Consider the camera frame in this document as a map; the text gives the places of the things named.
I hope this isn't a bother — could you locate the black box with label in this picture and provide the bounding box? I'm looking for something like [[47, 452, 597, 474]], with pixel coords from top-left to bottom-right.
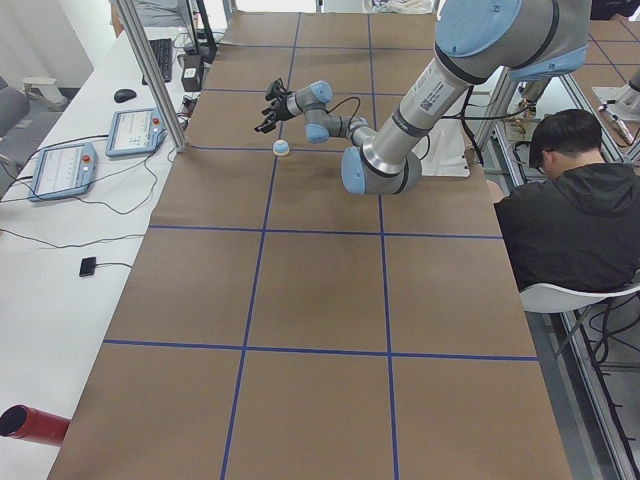
[[181, 55, 204, 92]]

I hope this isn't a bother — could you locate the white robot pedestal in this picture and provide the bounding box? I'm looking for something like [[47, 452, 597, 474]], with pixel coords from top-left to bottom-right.
[[413, 70, 501, 178]]

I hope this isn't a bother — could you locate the aluminium frame post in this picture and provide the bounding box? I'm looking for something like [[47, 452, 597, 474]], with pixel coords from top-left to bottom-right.
[[115, 0, 187, 153]]

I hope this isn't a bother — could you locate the near blue teach pendant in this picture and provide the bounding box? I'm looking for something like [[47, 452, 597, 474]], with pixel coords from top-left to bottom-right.
[[28, 143, 97, 202]]

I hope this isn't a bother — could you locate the white chair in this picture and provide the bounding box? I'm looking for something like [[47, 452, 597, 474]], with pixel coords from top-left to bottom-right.
[[519, 282, 640, 359]]

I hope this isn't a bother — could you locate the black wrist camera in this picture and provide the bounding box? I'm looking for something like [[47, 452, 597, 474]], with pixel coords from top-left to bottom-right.
[[264, 77, 291, 101]]

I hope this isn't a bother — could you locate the blue bell with cream button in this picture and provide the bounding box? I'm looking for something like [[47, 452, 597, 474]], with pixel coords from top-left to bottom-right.
[[272, 139, 290, 157]]

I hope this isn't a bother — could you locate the black computer mouse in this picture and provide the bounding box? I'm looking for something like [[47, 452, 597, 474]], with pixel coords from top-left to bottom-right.
[[113, 88, 137, 104]]

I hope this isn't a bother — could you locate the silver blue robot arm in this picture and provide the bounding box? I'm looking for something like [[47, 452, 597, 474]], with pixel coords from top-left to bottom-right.
[[255, 0, 591, 195]]

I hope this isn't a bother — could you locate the red cylinder tube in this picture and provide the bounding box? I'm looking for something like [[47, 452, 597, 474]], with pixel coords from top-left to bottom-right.
[[1, 405, 70, 447]]

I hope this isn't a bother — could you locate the far blue teach pendant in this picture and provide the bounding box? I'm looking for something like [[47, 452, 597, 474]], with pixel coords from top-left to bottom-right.
[[105, 108, 167, 158]]

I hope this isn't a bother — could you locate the person in black shirt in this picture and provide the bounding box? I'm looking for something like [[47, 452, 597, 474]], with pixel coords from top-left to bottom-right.
[[490, 109, 639, 292]]

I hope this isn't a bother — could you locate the black monitor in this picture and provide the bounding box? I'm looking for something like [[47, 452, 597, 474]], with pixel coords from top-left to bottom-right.
[[186, 0, 218, 64]]

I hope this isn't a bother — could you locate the blue teach pendant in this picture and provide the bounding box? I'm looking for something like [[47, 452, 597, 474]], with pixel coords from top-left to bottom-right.
[[28, 143, 97, 202], [105, 108, 167, 158]]

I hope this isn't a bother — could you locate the black keyboard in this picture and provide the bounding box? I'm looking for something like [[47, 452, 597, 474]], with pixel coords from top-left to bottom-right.
[[149, 38, 173, 83]]

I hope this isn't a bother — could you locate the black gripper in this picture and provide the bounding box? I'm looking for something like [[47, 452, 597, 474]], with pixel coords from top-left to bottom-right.
[[254, 97, 295, 133]]

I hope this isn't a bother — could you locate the small black puck device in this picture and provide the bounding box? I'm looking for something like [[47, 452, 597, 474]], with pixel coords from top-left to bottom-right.
[[79, 256, 97, 278]]

